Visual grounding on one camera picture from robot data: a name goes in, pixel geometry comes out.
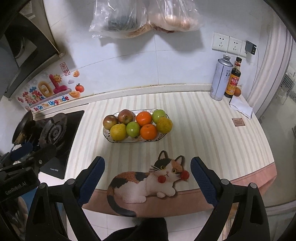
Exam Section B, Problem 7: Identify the small red cherry tomato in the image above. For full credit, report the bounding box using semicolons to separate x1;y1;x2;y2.
180;170;190;181

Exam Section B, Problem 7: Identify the orange mandarin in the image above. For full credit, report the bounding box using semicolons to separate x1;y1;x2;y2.
136;111;152;126
140;124;158;141

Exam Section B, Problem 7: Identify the dark sauce bottle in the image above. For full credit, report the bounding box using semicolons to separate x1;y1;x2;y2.
224;57;242;98

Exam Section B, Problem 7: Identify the black range hood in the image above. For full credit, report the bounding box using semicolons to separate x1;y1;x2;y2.
1;1;60;98

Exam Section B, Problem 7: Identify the clear plastic bag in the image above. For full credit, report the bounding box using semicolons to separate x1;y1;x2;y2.
89;0;152;39

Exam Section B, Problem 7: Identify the green apple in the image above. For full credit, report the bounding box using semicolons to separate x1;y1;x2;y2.
152;109;167;124
126;121;140;138

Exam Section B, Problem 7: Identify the brownish red apple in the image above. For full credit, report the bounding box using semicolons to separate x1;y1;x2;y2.
103;115;118;130

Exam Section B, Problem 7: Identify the folded white cloth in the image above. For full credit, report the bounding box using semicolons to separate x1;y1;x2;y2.
229;96;253;119

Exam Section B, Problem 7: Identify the yellow citrus fruit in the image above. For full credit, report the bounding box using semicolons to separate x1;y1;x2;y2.
156;117;173;134
110;123;127;141

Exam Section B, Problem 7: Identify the dark red apple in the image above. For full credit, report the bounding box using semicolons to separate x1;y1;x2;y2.
117;109;134;125

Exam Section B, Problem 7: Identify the black gas stove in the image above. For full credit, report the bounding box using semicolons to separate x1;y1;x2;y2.
19;110;84;179

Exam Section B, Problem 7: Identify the silver spray can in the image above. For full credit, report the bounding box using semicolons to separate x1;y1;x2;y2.
210;55;233;101

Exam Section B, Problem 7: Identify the small brown coaster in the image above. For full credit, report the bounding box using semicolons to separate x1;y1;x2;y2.
232;118;245;127

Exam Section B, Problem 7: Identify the orange fruit behind bottle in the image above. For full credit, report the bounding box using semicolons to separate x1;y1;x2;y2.
234;87;241;97

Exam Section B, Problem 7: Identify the colourful wall sticker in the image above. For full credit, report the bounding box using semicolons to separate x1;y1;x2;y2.
16;62;86;113

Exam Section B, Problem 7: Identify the white wall socket panel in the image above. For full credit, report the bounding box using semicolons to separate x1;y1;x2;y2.
212;32;247;58

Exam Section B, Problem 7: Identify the black frying pan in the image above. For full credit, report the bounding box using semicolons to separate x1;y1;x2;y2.
11;110;35;145

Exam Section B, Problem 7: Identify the plastic bag with eggs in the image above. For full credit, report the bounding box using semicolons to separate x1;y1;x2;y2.
147;1;201;33

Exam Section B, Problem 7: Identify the black plug adapter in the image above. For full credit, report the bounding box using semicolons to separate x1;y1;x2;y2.
245;41;257;55

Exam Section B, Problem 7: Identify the striped cat print mat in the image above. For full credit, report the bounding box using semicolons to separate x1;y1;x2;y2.
65;91;277;214

